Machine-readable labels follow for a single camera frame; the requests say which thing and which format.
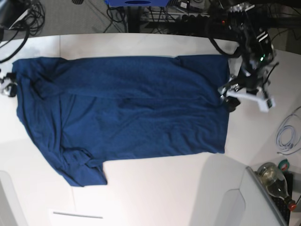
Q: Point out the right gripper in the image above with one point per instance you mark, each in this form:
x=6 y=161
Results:
x=8 y=85

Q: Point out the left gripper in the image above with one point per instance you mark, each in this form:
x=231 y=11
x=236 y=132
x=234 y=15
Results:
x=251 y=82

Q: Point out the blue t-shirt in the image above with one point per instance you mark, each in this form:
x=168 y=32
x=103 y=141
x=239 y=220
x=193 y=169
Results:
x=81 y=113

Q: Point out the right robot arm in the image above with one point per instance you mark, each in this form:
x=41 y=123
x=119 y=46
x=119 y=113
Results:
x=12 y=18

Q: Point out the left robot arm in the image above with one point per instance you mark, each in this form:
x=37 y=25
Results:
x=255 y=49

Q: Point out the green tape roll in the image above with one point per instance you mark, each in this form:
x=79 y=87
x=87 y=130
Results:
x=284 y=165

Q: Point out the clear plastic bottle red cap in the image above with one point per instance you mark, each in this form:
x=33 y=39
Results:
x=275 y=183

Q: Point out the black power strip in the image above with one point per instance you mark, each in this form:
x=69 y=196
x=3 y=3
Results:
x=192 y=19

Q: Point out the black tray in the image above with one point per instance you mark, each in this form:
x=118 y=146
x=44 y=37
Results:
x=282 y=207

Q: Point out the blue box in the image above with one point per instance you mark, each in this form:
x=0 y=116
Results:
x=137 y=3

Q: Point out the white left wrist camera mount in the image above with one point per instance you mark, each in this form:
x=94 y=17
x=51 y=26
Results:
x=263 y=99

